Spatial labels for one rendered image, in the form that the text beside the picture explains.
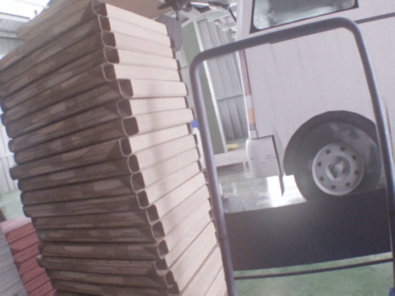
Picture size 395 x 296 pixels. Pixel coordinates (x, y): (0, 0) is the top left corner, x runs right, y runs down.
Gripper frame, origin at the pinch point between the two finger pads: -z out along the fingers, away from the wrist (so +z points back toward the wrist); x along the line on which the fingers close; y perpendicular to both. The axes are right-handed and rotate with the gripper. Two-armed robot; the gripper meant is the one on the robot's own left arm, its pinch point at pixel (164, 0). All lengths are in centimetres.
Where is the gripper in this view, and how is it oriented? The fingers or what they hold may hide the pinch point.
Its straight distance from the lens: 120.2
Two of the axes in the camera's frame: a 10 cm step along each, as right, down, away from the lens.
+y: 3.6, -1.6, 9.2
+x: 2.3, 9.7, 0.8
